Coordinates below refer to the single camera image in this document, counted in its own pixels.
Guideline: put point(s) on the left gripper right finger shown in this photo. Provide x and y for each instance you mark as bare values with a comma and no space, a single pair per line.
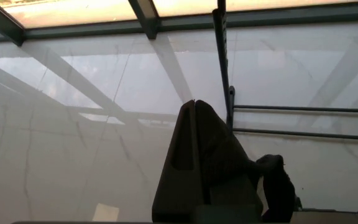
225,168

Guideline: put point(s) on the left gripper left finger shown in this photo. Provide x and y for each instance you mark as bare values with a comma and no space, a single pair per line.
179,180

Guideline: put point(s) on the black garment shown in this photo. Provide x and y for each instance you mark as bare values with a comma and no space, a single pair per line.
277,189

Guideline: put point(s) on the black clothes rack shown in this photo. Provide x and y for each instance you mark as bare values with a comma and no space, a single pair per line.
224,62

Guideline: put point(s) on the window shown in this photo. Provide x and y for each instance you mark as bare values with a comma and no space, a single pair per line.
148,18

